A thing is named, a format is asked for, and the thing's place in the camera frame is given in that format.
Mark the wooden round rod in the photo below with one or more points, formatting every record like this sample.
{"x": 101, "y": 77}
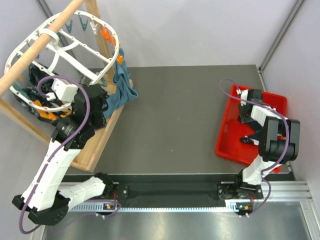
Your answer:
{"x": 23, "y": 62}

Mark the navy sock with yellow tag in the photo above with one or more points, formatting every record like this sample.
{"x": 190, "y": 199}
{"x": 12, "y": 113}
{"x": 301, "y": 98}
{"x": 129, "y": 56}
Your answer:
{"x": 253, "y": 139}

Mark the wooden rack frame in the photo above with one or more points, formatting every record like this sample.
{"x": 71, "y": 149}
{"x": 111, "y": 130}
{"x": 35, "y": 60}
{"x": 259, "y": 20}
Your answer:
{"x": 47, "y": 60}

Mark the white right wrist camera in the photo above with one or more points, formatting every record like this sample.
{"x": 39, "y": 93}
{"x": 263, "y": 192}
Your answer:
{"x": 243, "y": 94}

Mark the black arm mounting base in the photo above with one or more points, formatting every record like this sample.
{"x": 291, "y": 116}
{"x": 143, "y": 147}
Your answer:
{"x": 155, "y": 193}

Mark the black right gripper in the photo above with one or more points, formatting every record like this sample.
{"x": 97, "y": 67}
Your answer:
{"x": 244, "y": 119}

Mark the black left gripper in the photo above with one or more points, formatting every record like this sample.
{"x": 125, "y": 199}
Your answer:
{"x": 105, "y": 96}

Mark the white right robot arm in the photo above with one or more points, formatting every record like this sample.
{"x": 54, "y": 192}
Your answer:
{"x": 278, "y": 142}

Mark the teal blue garment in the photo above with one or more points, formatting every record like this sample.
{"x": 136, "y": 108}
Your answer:
{"x": 124, "y": 91}

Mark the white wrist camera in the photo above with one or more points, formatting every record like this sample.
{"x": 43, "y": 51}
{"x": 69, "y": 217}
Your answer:
{"x": 243, "y": 94}
{"x": 62, "y": 91}

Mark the red plastic bin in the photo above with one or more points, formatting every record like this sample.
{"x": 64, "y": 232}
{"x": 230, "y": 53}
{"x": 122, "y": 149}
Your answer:
{"x": 228, "y": 144}

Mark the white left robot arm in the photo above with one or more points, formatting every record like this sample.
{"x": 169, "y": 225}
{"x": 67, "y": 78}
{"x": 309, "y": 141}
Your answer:
{"x": 44, "y": 201}

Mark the dark leaf-print shorts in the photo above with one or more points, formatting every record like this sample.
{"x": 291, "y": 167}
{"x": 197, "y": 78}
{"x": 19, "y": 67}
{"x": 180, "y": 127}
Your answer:
{"x": 30, "y": 95}

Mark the aluminium rail frame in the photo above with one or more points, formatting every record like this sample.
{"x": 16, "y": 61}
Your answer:
{"x": 286, "y": 212}

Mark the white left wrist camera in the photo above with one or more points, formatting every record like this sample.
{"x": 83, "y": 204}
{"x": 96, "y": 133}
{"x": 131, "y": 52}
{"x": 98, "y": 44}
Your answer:
{"x": 62, "y": 91}

